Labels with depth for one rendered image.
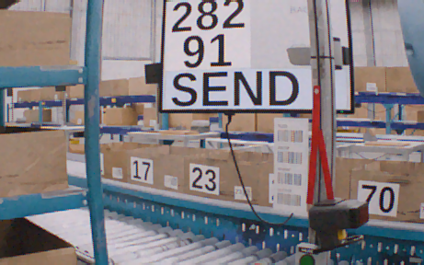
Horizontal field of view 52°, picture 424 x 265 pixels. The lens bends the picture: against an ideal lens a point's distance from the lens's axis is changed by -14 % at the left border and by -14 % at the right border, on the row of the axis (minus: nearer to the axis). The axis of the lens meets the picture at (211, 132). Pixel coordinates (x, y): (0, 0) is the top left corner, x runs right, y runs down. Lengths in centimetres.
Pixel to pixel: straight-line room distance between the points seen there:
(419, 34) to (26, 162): 61
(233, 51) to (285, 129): 25
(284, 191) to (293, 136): 12
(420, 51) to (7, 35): 59
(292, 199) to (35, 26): 62
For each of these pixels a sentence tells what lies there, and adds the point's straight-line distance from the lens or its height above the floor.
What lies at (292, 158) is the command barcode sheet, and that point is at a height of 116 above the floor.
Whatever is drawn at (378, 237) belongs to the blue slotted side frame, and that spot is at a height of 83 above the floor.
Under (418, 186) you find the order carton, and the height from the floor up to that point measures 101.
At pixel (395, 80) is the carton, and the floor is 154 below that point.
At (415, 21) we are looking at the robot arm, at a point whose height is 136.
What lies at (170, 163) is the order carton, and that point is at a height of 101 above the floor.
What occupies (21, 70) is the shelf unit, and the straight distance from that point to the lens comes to 74.
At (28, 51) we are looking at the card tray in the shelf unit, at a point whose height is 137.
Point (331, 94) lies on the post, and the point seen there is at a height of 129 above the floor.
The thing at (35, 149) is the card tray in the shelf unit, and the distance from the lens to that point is 79.
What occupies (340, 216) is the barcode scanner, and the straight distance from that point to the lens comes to 91.
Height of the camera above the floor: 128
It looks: 4 degrees down
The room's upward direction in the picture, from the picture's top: 1 degrees counter-clockwise
